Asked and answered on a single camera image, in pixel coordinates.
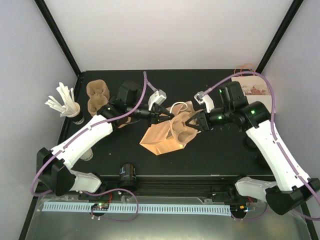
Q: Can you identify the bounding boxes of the brown pulp cup carrier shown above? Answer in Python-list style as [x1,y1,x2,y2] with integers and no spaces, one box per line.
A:
[118,116,132,129]
[170,111,198,146]

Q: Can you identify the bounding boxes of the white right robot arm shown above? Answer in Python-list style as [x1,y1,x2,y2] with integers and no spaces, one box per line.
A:
[185,81,320,215]

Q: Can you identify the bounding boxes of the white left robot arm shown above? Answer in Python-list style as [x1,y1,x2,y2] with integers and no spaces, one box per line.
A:
[34,79,174,200]

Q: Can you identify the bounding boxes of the white paper coffee cup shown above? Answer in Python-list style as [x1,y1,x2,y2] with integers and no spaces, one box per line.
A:
[80,148,94,161]

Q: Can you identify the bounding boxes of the black lid on table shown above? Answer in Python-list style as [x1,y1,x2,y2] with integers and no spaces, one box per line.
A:
[243,136,257,151]
[257,155,269,169]

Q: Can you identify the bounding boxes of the stack of pulp cup carriers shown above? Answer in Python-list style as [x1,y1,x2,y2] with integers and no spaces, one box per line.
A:
[86,79,110,117]

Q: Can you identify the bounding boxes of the stack of black cup lids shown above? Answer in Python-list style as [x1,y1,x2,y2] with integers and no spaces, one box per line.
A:
[118,163,138,192]

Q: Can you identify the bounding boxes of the cup of white wrapped stirrers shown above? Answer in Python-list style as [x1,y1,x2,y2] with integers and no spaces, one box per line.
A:
[44,82,85,125]

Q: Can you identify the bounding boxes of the printed paper bag orange handles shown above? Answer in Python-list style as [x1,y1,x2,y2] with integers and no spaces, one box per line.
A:
[231,63,272,112]

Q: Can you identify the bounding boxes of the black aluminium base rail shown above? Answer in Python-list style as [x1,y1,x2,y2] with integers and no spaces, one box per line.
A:
[37,174,276,203]

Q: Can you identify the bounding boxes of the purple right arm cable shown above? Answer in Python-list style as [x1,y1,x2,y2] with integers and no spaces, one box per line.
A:
[203,71,320,222]

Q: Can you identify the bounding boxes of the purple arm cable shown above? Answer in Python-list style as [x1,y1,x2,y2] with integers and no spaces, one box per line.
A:
[30,71,157,223]
[203,71,320,222]

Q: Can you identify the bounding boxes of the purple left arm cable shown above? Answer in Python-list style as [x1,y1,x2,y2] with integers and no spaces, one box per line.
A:
[30,71,157,223]

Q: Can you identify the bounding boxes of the light blue cable duct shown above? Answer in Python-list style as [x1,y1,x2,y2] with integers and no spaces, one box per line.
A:
[42,202,231,217]

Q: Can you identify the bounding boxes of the black right frame post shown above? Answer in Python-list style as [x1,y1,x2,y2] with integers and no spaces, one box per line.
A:
[255,0,304,74]

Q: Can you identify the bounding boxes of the black frame post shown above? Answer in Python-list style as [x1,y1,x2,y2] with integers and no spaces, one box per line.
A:
[34,0,82,77]
[255,0,304,74]

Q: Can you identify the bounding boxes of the black left frame post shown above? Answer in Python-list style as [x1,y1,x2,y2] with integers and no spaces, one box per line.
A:
[34,0,82,77]

